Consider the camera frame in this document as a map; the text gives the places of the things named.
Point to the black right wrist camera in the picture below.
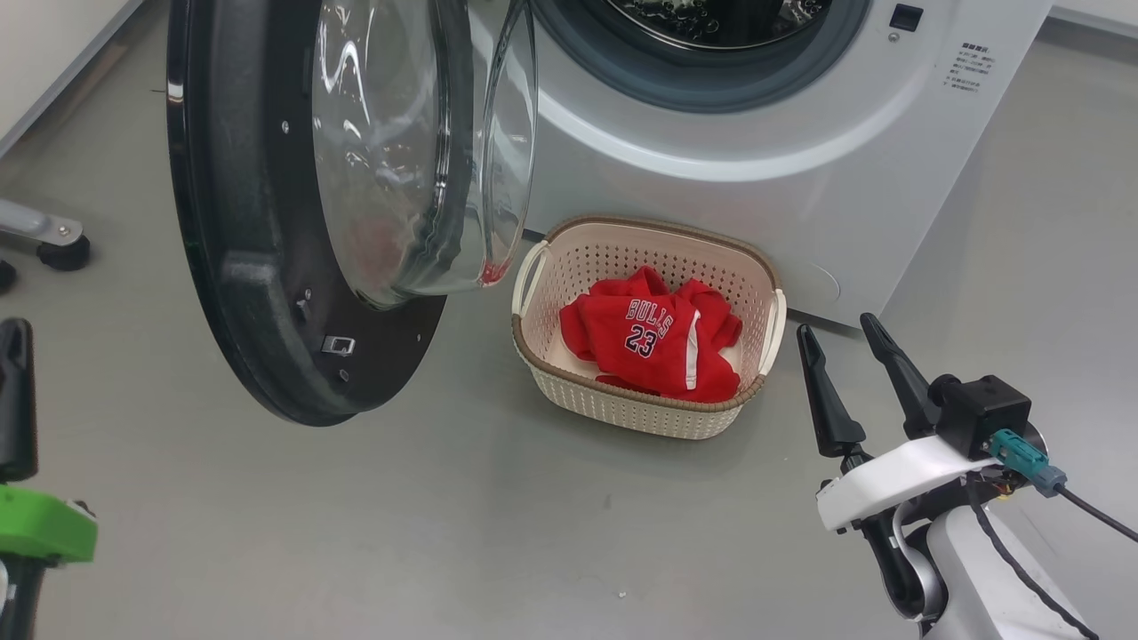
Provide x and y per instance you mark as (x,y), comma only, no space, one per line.
(982,413)

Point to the black round glass washer door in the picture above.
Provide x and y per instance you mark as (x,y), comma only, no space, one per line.
(240,222)

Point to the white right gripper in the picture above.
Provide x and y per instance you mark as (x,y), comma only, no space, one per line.
(889,480)

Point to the cream perforated laundry basket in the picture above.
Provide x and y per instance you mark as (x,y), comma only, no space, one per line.
(622,418)

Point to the red Bulls 23 jersey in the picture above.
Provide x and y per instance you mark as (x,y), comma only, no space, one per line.
(658,338)

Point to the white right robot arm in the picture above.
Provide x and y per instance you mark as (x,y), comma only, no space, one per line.
(978,613)

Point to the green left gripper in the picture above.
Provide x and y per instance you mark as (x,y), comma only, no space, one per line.
(44,529)

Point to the white front-load washing machine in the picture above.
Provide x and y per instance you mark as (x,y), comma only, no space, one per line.
(800,178)

